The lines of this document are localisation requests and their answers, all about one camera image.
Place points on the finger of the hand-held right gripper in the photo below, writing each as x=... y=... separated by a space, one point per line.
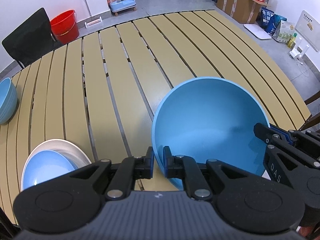
x=285 y=133
x=265 y=133

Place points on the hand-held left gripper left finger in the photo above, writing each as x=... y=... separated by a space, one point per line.
x=151 y=163

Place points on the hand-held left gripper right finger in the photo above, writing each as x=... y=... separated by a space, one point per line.
x=167 y=162

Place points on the deep blue ribbed bowl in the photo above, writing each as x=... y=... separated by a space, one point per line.
x=7 y=100
x=207 y=125

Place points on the cream round plate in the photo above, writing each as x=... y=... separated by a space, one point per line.
x=75 y=152

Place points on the shallow light blue plate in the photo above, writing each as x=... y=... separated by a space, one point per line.
x=47 y=167

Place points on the tan slatted folding table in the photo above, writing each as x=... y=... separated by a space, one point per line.
x=112 y=92

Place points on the white plastic stand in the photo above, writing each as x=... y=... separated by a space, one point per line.
x=298 y=51

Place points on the yellow bottle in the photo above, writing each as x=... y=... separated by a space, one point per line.
x=292 y=41

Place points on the white and green bag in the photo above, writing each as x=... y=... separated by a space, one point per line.
x=283 y=31

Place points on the white floor scale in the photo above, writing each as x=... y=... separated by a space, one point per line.
x=257 y=32

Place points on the white panel heater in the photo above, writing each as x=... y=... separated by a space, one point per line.
x=308 y=27

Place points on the blue pet food bag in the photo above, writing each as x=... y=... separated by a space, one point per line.
x=271 y=21

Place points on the large taped cardboard box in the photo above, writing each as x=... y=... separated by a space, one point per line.
x=237 y=7

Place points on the white mop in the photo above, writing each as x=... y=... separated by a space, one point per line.
x=93 y=23

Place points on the red plastic bucket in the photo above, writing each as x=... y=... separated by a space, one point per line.
x=65 y=27

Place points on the blue pet water feeder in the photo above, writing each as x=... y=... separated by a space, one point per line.
x=122 y=3

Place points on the black fabric chair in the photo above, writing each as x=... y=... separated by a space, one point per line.
x=27 y=42

